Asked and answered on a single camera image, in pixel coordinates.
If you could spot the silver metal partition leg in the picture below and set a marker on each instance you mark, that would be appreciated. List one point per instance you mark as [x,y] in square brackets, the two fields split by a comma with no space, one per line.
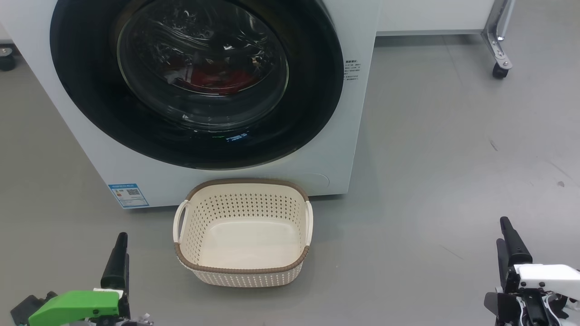
[496,40]

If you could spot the blue energy label sticker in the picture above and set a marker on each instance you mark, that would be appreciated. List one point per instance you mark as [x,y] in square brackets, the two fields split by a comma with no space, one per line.
[129,195]

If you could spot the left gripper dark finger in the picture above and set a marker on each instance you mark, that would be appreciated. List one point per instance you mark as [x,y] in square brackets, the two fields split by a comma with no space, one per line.
[127,299]
[115,265]

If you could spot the red cloth garment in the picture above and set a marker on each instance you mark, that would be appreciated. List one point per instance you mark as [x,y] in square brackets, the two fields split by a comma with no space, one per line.
[213,80]

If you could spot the white partition panel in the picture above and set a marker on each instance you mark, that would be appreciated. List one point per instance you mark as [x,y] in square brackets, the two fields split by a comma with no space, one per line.
[430,13]
[5,34]

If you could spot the dark round glass washer door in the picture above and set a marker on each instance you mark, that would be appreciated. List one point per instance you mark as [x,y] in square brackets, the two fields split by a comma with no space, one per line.
[308,90]

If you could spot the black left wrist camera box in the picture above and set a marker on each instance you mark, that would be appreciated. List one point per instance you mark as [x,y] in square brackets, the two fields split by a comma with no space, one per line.
[27,309]

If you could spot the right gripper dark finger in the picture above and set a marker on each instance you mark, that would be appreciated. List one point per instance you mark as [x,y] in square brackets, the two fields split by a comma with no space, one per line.
[516,249]
[503,267]

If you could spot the black caster wheel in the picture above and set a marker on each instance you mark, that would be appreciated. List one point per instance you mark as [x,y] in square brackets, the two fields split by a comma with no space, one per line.
[500,71]
[6,59]

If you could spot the white front-load washing machine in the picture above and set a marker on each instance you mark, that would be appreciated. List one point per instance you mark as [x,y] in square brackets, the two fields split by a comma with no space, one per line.
[68,136]

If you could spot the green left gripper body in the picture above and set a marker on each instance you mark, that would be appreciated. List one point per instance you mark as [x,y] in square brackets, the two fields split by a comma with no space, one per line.
[77,305]

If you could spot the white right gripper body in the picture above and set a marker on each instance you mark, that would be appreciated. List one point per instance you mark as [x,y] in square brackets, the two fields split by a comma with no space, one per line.
[548,276]

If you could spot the cream perforated laundry basket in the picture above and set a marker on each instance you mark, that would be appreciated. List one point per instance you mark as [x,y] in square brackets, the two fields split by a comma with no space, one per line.
[244,244]

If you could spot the black text notice label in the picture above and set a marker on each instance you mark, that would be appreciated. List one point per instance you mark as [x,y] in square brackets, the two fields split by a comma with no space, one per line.
[352,70]

